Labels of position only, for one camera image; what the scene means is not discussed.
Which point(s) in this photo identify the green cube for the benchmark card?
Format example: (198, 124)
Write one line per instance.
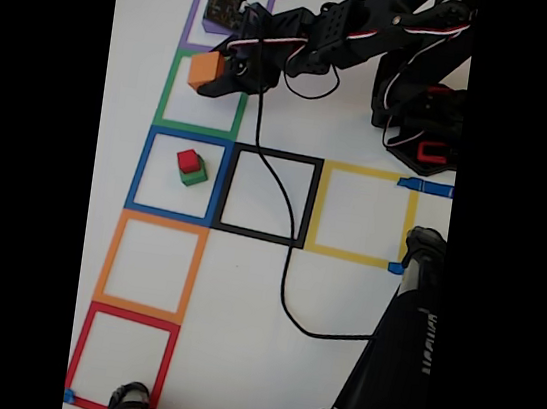
(193, 179)

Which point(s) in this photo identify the small red cube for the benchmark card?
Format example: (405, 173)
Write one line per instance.
(188, 160)

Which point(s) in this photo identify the red printed clamp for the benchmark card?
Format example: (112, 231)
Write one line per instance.
(442, 90)
(431, 155)

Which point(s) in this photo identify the orange square frame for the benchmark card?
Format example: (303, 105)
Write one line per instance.
(107, 263)

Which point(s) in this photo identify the blue tape strip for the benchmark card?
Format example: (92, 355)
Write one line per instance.
(69, 395)
(427, 188)
(395, 268)

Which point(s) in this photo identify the black square frame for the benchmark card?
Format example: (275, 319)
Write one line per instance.
(222, 188)

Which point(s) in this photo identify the yellow square frame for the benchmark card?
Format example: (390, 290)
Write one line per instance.
(318, 205)

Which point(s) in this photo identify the purple square frame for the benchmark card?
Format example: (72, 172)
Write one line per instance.
(191, 17)

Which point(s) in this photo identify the black gripper camera board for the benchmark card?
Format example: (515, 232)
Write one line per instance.
(226, 9)

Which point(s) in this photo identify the red square frame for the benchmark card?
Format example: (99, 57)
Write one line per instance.
(79, 350)

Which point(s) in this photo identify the green square frame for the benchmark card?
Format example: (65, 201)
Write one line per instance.
(164, 94)

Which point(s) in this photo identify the orange cube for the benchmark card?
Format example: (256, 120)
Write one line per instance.
(204, 70)

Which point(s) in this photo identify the blue square frame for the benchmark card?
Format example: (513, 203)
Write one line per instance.
(137, 171)

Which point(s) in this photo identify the black camera tripod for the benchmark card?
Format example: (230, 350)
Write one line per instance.
(394, 356)

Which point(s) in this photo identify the purple cube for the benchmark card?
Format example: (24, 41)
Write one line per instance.
(211, 29)

